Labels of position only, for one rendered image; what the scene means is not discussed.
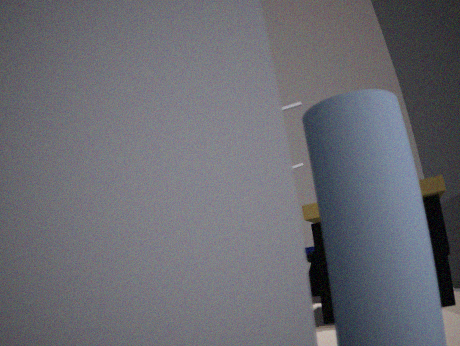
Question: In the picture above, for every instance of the blue-grey cylinder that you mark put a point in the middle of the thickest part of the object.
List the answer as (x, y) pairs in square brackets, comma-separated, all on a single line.
[(378, 250)]

